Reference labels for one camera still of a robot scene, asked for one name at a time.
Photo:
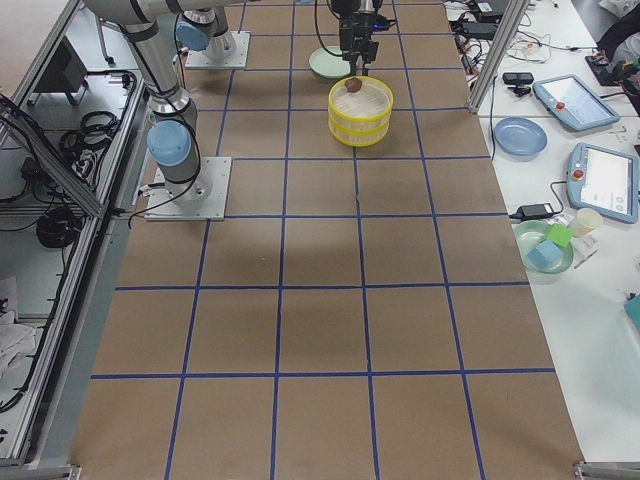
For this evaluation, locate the black webcam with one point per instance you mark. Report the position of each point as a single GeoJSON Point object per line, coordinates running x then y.
{"type": "Point", "coordinates": [518, 82]}

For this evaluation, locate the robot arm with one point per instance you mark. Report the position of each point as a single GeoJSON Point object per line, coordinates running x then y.
{"type": "Point", "coordinates": [171, 141]}
{"type": "Point", "coordinates": [348, 6]}

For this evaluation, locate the black power adapter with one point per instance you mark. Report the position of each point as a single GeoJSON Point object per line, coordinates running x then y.
{"type": "Point", "coordinates": [537, 211]}

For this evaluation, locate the white crumpled cloth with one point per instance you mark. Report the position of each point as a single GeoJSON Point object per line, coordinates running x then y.
{"type": "Point", "coordinates": [17, 340]}

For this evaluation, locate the yellow bamboo steamer layer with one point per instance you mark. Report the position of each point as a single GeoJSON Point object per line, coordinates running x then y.
{"type": "Point", "coordinates": [366, 109]}
{"type": "Point", "coordinates": [357, 138]}

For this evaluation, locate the yellow bamboo steamer bottom layer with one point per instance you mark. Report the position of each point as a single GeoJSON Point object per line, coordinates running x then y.
{"type": "Point", "coordinates": [357, 138]}

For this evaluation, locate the yellow bamboo steamer top layer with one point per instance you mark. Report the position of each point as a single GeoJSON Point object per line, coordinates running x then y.
{"type": "Point", "coordinates": [366, 109]}

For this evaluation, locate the blue foam cube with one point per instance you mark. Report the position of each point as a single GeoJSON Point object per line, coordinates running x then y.
{"type": "Point", "coordinates": [545, 257]}

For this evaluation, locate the blue plate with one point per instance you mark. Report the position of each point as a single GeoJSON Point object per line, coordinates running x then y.
{"type": "Point", "coordinates": [520, 137]}

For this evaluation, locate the green glass bowl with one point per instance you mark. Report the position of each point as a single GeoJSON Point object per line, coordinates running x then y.
{"type": "Point", "coordinates": [528, 234]}

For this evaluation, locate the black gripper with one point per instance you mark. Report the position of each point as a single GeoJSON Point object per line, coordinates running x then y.
{"type": "Point", "coordinates": [356, 34]}

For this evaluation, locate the teach pendant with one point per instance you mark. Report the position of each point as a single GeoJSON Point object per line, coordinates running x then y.
{"type": "Point", "coordinates": [604, 180]}
{"type": "Point", "coordinates": [573, 103]}

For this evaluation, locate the teach pendant near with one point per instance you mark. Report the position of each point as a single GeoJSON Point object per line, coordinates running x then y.
{"type": "Point", "coordinates": [604, 180]}

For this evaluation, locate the teach pendant far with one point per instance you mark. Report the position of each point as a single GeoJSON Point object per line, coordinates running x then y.
{"type": "Point", "coordinates": [573, 103]}

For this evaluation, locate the brown bun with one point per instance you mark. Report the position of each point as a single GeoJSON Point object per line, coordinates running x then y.
{"type": "Point", "coordinates": [353, 84]}

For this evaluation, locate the paper cup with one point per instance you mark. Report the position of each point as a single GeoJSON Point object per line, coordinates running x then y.
{"type": "Point", "coordinates": [585, 221]}

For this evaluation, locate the light green plate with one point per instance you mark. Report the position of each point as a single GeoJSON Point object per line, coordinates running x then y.
{"type": "Point", "coordinates": [328, 66]}

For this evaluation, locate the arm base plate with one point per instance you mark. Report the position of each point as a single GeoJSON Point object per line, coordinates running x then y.
{"type": "Point", "coordinates": [225, 52]}
{"type": "Point", "coordinates": [205, 200]}

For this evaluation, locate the green foam cube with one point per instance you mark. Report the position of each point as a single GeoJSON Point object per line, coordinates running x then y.
{"type": "Point", "coordinates": [559, 234]}

